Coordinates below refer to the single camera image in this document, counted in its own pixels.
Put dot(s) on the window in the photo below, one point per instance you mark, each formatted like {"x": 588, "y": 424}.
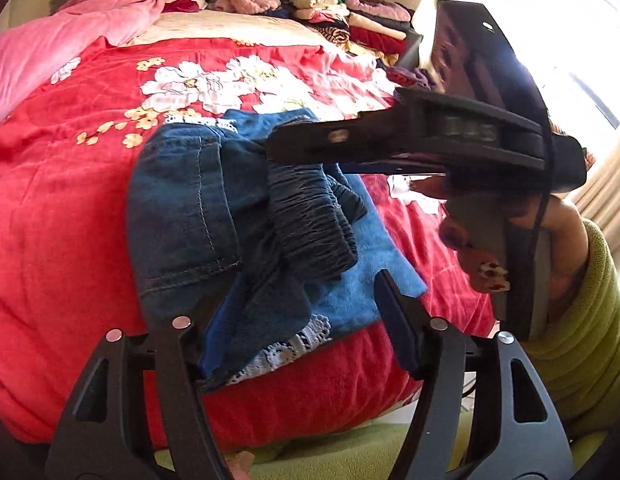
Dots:
{"x": 595, "y": 95}

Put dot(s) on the person's right hand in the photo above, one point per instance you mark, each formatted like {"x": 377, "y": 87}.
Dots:
{"x": 565, "y": 250}

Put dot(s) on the cream bed sheet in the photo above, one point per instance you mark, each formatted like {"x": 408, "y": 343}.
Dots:
{"x": 215, "y": 27}

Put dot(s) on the white pillow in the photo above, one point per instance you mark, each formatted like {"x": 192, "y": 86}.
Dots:
{"x": 182, "y": 2}

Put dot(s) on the pile of folded clothes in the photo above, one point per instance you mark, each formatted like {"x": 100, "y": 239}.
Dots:
{"x": 350, "y": 15}

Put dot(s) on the cream curtain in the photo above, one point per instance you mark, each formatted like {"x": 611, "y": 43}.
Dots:
{"x": 607, "y": 190}

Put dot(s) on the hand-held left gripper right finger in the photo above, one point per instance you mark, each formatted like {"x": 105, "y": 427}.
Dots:
{"x": 396, "y": 320}

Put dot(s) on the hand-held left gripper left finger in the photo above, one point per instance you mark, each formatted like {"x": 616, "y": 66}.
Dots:
{"x": 215, "y": 332}

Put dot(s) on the purple clothes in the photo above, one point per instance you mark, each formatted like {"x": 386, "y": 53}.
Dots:
{"x": 412, "y": 77}

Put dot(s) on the blue denim garment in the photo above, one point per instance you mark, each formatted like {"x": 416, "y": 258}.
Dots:
{"x": 200, "y": 220}

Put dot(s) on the dark bed frame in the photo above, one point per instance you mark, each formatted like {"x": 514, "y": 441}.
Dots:
{"x": 412, "y": 47}

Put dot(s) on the red floral blanket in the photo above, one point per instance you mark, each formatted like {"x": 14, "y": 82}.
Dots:
{"x": 65, "y": 200}

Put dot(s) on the person's left hand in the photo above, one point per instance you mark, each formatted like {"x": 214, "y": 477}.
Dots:
{"x": 240, "y": 464}

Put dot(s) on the person's green fleece garment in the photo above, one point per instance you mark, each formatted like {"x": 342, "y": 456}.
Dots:
{"x": 340, "y": 452}

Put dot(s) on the person's right forearm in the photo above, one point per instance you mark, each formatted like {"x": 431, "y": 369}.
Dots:
{"x": 590, "y": 320}

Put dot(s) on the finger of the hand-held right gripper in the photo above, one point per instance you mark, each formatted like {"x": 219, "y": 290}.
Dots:
{"x": 335, "y": 137}
{"x": 390, "y": 168}

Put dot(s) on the pink quilt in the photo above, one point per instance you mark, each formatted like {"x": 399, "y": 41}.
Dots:
{"x": 65, "y": 35}

